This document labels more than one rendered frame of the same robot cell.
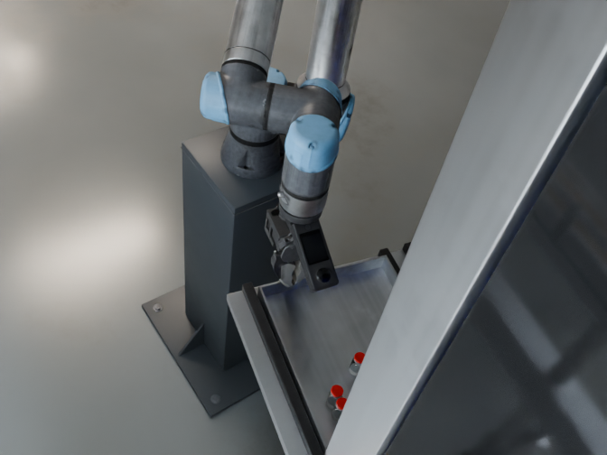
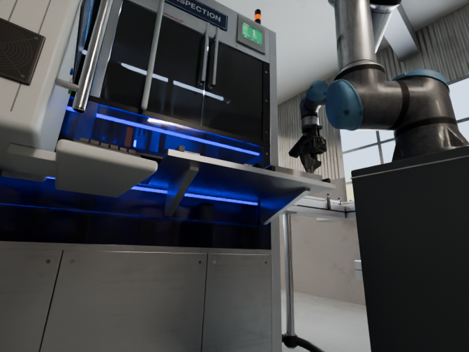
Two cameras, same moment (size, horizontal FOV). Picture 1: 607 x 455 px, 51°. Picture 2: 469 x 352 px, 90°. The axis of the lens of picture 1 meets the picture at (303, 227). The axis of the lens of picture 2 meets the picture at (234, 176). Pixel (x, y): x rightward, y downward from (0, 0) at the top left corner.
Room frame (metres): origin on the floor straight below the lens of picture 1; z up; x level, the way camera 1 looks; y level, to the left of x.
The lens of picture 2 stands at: (1.63, -0.25, 0.61)
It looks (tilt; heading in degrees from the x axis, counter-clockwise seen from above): 17 degrees up; 184
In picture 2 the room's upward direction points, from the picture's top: 2 degrees clockwise
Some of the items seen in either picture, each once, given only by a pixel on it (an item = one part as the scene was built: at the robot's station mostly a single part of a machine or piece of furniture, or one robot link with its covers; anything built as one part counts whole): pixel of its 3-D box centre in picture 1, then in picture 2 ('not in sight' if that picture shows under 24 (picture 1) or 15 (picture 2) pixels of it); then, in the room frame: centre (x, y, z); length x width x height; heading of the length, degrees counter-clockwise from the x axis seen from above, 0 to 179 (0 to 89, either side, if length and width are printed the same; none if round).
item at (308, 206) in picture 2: not in sight; (303, 202); (-0.02, 0.13, 0.92); 0.69 x 0.15 x 0.16; 121
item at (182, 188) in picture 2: not in sight; (179, 195); (0.76, -0.52, 0.79); 0.34 x 0.03 x 0.13; 31
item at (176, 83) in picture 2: not in sight; (162, 63); (0.67, -0.71, 1.50); 0.47 x 0.01 x 0.59; 121
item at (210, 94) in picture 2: not in sight; (239, 91); (0.44, -0.32, 1.50); 0.43 x 0.01 x 0.59; 121
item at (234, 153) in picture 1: (253, 141); (427, 149); (1.12, 0.15, 0.84); 0.15 x 0.15 x 0.10
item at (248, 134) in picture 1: (260, 102); (414, 105); (1.12, 0.15, 0.96); 0.13 x 0.12 x 0.14; 91
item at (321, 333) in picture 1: (360, 352); (273, 183); (0.58, -0.14, 0.90); 0.34 x 0.26 x 0.04; 30
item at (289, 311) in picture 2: not in sight; (288, 274); (0.06, 0.00, 0.46); 0.09 x 0.09 x 0.77; 31
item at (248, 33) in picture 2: not in sight; (251, 35); (0.42, -0.25, 1.96); 0.21 x 0.01 x 0.21; 121
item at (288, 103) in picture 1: (306, 113); (319, 96); (0.80, 0.03, 1.21); 0.11 x 0.11 x 0.08; 1
